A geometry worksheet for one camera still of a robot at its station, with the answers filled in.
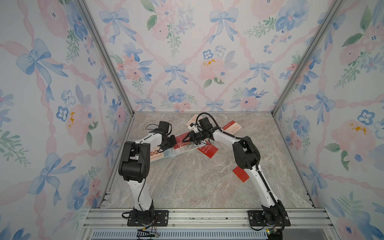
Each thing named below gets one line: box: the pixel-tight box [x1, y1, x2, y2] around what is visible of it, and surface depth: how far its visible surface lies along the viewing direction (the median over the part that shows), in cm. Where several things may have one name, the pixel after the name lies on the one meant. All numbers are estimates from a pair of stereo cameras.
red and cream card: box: [221, 120, 242, 134], surface depth 113 cm
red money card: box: [197, 140, 219, 159], surface depth 102 cm
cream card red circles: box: [150, 146, 165, 163], surface depth 96 cm
